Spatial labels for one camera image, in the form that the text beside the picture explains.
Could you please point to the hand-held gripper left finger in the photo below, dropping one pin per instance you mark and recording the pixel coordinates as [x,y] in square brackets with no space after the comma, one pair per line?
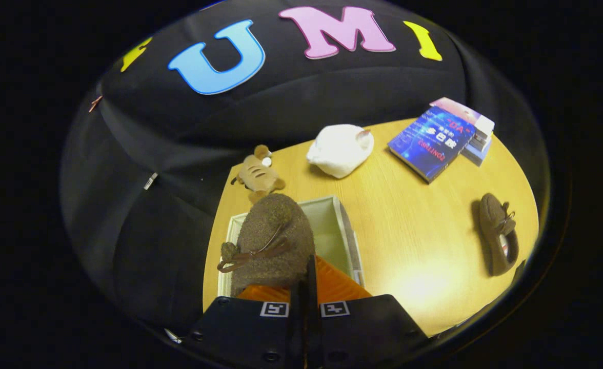
[245,328]

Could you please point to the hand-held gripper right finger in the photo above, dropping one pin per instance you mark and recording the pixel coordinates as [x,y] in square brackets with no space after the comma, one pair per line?
[312,287]

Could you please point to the grey fabric storage box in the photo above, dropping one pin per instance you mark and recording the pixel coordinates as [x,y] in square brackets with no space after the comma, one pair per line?
[327,230]

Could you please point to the brown fuzzy shoe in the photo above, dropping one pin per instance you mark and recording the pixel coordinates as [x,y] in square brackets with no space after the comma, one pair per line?
[496,230]
[276,230]

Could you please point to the brown striped plush toy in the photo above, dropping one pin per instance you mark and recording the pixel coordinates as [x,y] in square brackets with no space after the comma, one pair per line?
[258,174]

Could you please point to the black backdrop cloth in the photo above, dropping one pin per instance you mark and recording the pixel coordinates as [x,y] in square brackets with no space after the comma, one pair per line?
[153,230]

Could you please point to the white plush toy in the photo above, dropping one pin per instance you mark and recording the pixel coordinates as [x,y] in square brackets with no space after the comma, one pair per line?
[337,151]

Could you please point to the silver clip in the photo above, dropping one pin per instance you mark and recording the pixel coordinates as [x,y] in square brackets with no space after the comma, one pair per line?
[150,181]

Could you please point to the blue cover book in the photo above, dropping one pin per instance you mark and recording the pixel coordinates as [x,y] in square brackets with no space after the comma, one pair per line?
[429,143]

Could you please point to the pale blue book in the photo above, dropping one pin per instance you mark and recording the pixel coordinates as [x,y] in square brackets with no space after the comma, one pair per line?
[477,154]

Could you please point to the grey book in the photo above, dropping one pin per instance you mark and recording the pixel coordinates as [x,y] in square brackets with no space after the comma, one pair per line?
[483,139]

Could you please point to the pink cover book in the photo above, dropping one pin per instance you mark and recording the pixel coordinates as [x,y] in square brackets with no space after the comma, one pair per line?
[465,114]

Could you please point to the pink clip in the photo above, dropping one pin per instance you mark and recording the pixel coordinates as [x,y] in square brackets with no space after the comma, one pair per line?
[95,104]

